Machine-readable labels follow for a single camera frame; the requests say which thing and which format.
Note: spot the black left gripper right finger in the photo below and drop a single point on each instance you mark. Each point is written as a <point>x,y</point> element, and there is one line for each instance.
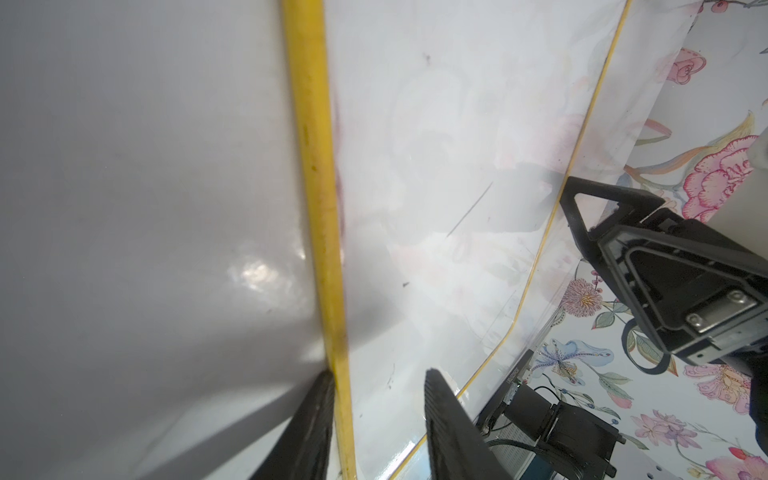
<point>456,449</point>

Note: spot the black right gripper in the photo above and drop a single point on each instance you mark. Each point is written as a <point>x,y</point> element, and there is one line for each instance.
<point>697,294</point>

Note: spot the yellow-framed whiteboard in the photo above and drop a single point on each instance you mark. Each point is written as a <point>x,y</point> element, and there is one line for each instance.
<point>435,138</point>

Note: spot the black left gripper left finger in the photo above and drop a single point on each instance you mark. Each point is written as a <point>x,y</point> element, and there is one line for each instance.
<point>303,450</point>

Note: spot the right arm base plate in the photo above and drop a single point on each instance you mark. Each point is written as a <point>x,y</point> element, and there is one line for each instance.
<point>573,441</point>

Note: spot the left blue-framed whiteboard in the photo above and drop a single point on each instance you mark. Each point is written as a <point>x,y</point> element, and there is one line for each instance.
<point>158,314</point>

